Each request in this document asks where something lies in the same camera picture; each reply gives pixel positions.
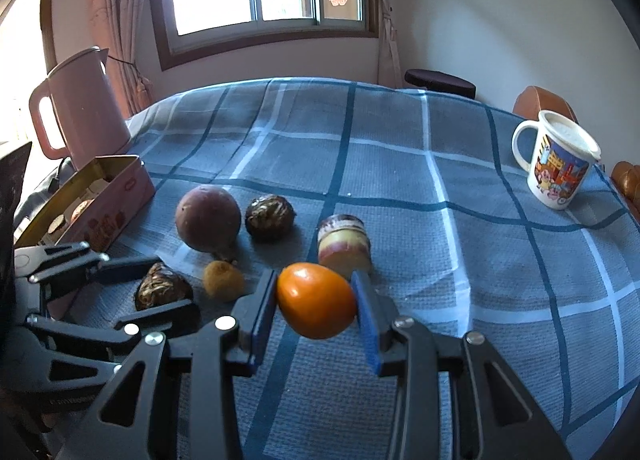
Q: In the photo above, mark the white plastic mug lid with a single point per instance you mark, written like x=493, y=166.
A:
x=570, y=133

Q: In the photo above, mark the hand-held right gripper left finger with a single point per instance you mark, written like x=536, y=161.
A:
x=265, y=320

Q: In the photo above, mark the pink electric kettle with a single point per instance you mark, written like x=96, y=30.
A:
x=85, y=110

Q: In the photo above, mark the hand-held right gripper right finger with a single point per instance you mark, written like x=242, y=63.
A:
x=367, y=325

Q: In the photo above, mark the white paper card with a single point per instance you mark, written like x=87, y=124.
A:
x=97, y=184

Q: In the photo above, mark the dark round stool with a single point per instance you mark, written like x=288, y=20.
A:
x=440, y=80

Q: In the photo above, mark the small brown kiwi fruit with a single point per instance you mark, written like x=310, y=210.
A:
x=223, y=281

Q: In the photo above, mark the purple passion fruit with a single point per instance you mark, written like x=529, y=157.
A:
x=207, y=217

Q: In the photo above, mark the beige sheer curtain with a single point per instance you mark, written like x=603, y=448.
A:
x=387, y=40

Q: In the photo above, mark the mandarin orange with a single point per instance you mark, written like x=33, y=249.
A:
x=315, y=305

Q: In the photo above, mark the brown leather chair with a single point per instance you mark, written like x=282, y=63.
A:
x=542, y=100

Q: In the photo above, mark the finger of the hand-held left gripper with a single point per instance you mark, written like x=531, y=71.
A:
x=125, y=270
x=165, y=320

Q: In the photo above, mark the pink tin box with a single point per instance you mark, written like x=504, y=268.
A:
x=120, y=200

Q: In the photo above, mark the brown framed glass door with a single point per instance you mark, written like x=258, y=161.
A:
x=20, y=65

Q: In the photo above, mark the white cartoon print mug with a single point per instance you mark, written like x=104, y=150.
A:
x=555, y=175

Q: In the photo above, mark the pink curtain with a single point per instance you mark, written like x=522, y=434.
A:
x=120, y=0

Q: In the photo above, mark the brown leather sofa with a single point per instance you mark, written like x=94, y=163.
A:
x=627, y=180

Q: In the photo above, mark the grey fabric bag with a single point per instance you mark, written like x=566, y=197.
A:
x=45, y=190

